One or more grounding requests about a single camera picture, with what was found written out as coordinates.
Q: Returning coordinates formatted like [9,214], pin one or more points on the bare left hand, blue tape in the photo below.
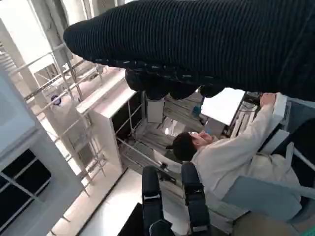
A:
[152,196]

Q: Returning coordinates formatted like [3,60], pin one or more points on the white cabinet with dark doors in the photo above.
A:
[103,115]

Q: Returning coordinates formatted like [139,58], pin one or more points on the right hand in black glove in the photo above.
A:
[197,44]

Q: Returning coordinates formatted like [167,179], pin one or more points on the white framed panel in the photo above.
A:
[155,111]

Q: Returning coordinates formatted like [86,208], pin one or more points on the metal scaffold rack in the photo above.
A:
[66,118]

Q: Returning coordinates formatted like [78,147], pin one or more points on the grey office chair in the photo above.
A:
[265,196]

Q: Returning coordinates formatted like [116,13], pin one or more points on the large white cabinet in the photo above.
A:
[22,137]

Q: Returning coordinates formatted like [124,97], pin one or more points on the green cutting mat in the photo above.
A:
[308,232]

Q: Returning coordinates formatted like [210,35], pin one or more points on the white desk board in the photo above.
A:
[221,105]

